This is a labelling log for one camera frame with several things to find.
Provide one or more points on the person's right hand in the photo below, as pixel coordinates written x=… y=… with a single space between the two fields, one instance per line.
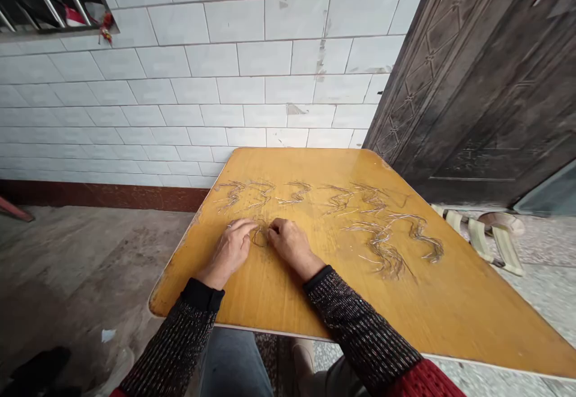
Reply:
x=292 y=244

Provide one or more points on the grey glass panel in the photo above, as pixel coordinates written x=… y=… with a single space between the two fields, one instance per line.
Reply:
x=551 y=194

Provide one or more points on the white paper scrap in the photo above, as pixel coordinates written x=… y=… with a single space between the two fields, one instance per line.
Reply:
x=108 y=335

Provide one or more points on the person's left fingers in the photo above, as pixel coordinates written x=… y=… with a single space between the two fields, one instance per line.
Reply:
x=243 y=224

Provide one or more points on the reddish wooden plank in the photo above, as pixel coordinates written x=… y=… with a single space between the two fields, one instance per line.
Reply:
x=15 y=210

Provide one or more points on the red hanging ornament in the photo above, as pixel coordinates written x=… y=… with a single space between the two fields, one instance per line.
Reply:
x=106 y=26

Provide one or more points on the brown thread loop bundle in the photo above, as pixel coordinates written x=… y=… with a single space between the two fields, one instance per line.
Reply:
x=259 y=238

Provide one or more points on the person's left thumb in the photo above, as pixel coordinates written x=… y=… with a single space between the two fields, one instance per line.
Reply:
x=248 y=243

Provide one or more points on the person's left hand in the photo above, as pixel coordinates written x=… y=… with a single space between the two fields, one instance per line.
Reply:
x=229 y=248

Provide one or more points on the dark embossed metal door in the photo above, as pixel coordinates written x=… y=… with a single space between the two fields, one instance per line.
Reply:
x=477 y=86

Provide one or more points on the yellow wooden table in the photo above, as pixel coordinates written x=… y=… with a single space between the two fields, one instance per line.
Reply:
x=441 y=302

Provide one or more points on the person's right fingers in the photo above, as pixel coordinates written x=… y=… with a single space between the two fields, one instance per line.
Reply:
x=275 y=230

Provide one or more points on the person's legs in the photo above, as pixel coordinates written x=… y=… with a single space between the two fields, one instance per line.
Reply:
x=238 y=363

